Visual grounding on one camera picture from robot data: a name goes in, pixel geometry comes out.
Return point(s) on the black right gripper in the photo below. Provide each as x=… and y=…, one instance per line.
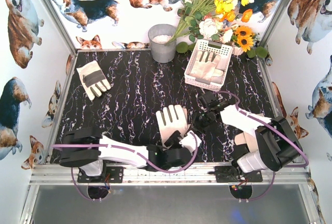
x=206, y=106

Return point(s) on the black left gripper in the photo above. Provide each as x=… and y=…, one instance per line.
x=175, y=141

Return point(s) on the white grey glove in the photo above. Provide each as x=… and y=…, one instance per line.
x=93, y=80
x=172, y=118

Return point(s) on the white glove with green fingers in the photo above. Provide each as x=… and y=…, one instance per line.
x=205, y=66

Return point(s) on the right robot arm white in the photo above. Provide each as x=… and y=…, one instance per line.
x=271, y=143

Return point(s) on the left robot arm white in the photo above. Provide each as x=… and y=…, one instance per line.
x=88, y=149

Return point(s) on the white perforated storage basket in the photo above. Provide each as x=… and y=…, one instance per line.
x=225, y=51

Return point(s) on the white glove near right base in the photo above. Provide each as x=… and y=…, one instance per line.
x=245, y=138

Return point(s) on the green moss ball left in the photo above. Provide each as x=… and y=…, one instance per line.
x=182, y=47

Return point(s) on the green moss ball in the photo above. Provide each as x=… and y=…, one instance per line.
x=182, y=47
x=259, y=52

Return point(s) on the green moss ball right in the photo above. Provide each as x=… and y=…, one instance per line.
x=259, y=52

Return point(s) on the sunflower pot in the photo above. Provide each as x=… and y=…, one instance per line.
x=244, y=40

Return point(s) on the grey metal bucket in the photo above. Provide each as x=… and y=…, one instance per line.
x=161, y=43

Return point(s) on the artificial flower bouquet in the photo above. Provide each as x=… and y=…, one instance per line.
x=216, y=20

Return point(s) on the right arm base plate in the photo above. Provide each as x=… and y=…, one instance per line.
x=231, y=174

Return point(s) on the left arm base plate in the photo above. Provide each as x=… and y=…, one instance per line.
x=110, y=174

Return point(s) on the aluminium front rail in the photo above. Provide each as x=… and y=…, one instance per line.
x=198, y=174

